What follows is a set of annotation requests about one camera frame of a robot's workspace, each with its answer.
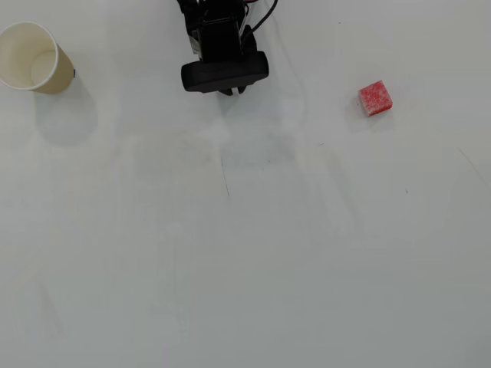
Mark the black cable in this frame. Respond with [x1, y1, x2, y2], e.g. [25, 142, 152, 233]
[240, 0, 280, 40]

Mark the red foam cube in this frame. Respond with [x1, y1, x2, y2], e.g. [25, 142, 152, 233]
[358, 79, 394, 118]

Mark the black webcam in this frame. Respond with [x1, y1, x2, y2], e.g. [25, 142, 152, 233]
[180, 51, 270, 94]

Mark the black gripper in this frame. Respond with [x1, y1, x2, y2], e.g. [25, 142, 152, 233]
[190, 17, 257, 97]

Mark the beige paper cup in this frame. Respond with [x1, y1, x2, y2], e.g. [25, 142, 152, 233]
[0, 21, 77, 96]

